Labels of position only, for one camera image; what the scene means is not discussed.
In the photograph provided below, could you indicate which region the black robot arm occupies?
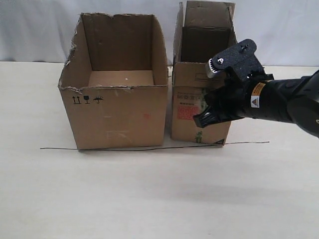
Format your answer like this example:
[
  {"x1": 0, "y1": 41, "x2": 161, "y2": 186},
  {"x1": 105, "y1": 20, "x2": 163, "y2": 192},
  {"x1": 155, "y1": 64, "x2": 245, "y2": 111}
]
[{"x1": 193, "y1": 39, "x2": 319, "y2": 137}]

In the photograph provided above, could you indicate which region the large open cardboard box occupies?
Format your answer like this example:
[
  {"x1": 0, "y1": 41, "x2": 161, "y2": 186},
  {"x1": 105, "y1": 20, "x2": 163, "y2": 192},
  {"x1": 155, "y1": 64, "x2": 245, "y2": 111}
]
[{"x1": 58, "y1": 13, "x2": 168, "y2": 150}]

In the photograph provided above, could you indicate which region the white backdrop curtain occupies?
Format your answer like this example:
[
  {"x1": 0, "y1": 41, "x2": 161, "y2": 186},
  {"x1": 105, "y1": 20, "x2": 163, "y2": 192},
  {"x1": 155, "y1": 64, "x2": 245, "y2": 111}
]
[{"x1": 0, "y1": 0, "x2": 319, "y2": 66}]

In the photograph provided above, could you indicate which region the narrow taped cardboard box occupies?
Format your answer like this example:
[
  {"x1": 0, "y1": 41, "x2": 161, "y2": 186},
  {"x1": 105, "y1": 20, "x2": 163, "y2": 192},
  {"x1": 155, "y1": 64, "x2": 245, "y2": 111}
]
[{"x1": 170, "y1": 0, "x2": 237, "y2": 145}]

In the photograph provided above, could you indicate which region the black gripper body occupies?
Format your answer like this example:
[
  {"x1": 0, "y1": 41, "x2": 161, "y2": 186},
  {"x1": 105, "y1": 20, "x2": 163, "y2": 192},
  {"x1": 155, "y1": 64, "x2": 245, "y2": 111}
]
[{"x1": 204, "y1": 74, "x2": 274, "y2": 122}]

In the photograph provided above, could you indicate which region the thin black line marker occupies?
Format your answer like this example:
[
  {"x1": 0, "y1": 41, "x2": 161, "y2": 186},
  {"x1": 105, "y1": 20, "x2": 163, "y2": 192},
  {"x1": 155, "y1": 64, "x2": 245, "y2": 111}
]
[{"x1": 40, "y1": 141, "x2": 270, "y2": 152}]

